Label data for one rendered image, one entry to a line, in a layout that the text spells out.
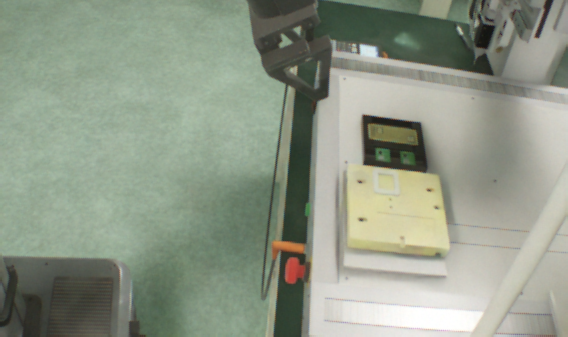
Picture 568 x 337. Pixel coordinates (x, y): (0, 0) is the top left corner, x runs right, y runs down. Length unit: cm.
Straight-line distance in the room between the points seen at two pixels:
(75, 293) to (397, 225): 93
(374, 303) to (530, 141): 55
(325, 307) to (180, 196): 135
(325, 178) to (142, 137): 142
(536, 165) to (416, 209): 34
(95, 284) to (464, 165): 97
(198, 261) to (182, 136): 60
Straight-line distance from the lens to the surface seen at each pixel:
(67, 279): 165
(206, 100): 257
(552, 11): 112
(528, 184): 119
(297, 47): 58
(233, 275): 196
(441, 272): 95
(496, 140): 126
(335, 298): 90
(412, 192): 102
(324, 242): 96
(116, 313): 157
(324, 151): 110
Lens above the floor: 158
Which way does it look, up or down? 41 degrees down
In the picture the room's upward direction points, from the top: 10 degrees clockwise
